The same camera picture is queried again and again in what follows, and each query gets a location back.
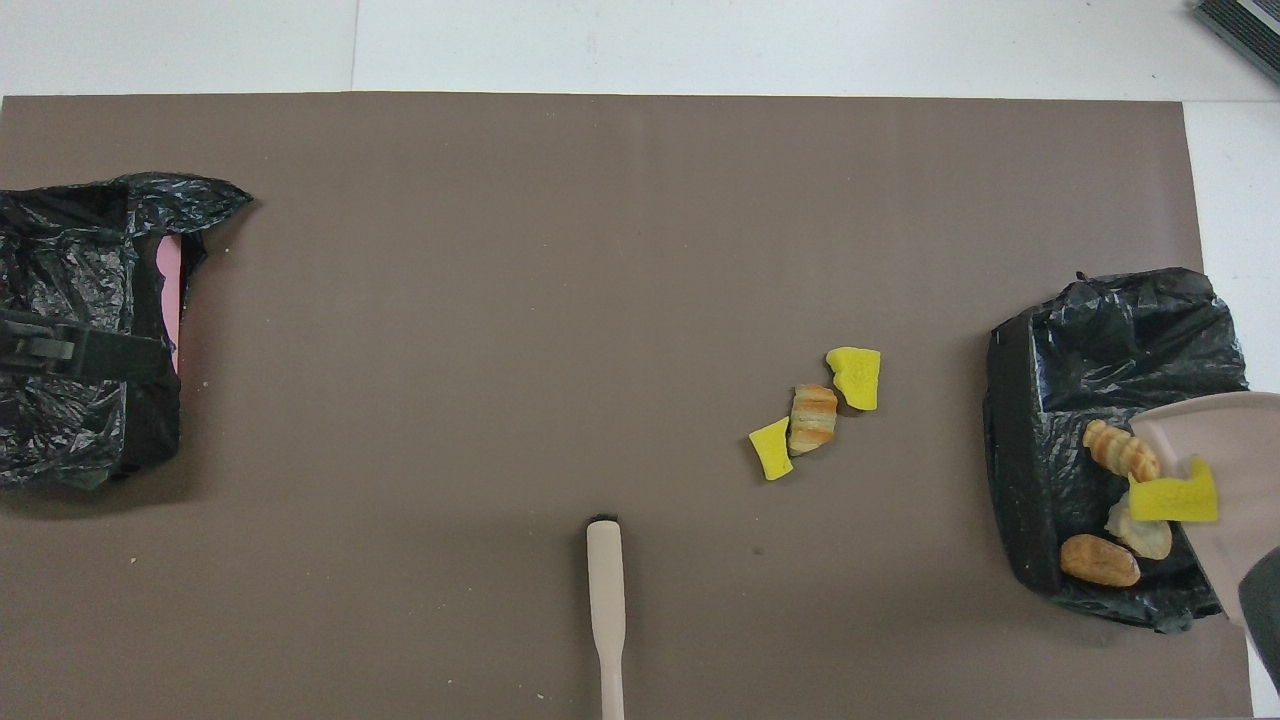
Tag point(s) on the beige hand brush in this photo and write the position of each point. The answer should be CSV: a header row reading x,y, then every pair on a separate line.
x,y
605,580

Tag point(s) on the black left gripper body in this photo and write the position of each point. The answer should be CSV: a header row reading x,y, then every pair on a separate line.
x,y
35,335

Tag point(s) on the round pale pastry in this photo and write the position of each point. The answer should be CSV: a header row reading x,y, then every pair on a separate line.
x,y
1145,535

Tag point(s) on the yellow sponge piece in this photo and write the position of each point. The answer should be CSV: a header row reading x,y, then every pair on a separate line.
x,y
853,377
771,450

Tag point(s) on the black crumpled trash bag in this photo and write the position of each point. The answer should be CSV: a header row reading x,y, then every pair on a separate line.
x,y
70,250

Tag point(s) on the yellow green scouring sponge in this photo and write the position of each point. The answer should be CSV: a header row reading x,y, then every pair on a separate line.
x,y
1170,500

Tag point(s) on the brown bread roll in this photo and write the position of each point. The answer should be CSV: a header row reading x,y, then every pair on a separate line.
x,y
1098,560

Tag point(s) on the pink plastic bin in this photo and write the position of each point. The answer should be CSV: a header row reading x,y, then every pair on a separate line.
x,y
170,290

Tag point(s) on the dark ribbed device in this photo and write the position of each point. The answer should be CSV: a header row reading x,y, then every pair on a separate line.
x,y
1245,35

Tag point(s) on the elongated ridged pastry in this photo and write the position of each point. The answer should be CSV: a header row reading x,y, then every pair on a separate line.
x,y
1120,450

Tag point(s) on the brown table mat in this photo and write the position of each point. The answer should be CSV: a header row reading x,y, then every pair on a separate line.
x,y
600,300

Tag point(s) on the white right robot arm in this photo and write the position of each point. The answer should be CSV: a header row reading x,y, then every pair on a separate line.
x,y
1265,620

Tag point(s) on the striped croissant piece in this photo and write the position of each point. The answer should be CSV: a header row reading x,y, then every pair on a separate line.
x,y
813,418

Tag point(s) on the beige plastic dustpan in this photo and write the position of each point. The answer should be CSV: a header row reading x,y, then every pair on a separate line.
x,y
1240,470

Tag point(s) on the black bag lined bin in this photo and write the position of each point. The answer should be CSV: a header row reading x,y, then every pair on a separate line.
x,y
1100,340

